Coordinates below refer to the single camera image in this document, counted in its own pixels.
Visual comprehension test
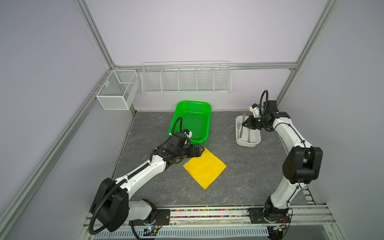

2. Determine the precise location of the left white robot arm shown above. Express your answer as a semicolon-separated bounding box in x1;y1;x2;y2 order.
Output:
88;144;205;235

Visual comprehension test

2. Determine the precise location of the white mesh wall box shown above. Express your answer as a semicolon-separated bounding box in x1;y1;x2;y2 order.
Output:
97;70;140;111

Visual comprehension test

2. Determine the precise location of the green plastic basket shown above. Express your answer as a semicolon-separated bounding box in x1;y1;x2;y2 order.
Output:
169;101;212;144

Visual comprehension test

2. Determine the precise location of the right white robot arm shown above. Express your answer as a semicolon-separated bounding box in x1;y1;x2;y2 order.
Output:
242;100;323;223

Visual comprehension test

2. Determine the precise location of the yellow paper napkin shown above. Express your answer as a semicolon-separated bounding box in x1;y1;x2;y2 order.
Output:
183;148;227;190

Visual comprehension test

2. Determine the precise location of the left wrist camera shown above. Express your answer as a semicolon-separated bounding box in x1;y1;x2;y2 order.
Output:
171;130;191;148

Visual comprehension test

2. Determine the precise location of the silver knife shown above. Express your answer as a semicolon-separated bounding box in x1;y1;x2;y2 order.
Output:
239;109;247;139

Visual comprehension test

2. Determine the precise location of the white wire wall rack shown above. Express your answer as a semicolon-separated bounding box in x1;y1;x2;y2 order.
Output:
141;61;232;94

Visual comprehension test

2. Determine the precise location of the silver fork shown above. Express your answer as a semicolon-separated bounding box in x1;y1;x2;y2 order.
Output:
237;122;242;138

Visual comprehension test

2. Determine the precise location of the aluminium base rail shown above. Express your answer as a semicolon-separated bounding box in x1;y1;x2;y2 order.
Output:
79;205;344;240

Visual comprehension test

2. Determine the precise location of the white plastic tray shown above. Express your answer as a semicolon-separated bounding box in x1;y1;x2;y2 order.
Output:
235;116;262;148

